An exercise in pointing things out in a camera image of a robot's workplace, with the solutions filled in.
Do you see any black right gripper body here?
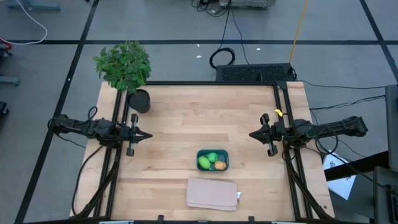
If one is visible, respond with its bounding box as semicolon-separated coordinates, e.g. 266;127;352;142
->
259;113;285;157

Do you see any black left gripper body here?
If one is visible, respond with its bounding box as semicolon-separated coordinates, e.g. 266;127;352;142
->
119;113;140;157

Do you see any smooth green toy pear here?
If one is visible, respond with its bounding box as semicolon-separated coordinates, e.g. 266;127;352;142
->
205;151;220;164

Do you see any light green textured toy melon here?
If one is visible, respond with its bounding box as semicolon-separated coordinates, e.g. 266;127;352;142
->
198;156;211;170

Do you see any teal plastic basket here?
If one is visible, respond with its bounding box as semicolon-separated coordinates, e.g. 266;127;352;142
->
196;149;230;172

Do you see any black keyboard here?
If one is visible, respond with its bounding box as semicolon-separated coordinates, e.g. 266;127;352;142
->
215;63;296;83

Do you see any green plant in black pot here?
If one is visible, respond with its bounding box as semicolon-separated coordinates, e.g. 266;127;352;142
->
92;40;152;114

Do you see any folded beige cloth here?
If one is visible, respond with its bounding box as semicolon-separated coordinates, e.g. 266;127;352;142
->
185;177;242;212

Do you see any white printed sheet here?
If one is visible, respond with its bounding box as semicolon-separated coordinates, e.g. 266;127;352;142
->
323;152;357;200

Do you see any black beam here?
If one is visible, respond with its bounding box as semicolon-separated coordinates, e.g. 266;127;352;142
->
324;151;389;182

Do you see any grey equipment box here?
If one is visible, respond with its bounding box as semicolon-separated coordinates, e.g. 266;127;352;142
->
219;0;277;9

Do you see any dark grey cabinet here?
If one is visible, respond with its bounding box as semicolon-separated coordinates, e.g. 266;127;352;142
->
373;166;398;224

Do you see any grey desk foot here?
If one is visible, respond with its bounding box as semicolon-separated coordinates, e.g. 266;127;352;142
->
0;75;21;86

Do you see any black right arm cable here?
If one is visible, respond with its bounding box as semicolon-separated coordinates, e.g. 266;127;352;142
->
314;126;374;184

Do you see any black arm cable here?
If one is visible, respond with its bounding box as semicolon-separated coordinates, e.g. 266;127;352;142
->
71;144;105;217
314;126;374;184

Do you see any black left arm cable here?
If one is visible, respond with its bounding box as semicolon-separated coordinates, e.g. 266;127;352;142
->
71;144;105;217

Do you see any black aluminium table frame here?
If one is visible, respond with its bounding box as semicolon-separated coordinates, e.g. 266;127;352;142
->
70;80;335;224

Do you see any black floor cable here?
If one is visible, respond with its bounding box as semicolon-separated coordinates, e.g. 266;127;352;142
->
298;79;386;91
309;95;386;111
231;9;250;65

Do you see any coiled black cable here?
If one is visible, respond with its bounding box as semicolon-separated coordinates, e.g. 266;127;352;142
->
208;0;236;70

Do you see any thick yellow floor cable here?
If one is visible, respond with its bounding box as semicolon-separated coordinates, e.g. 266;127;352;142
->
289;0;309;64

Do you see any white floor cable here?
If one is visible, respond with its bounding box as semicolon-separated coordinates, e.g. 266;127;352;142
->
0;0;48;46

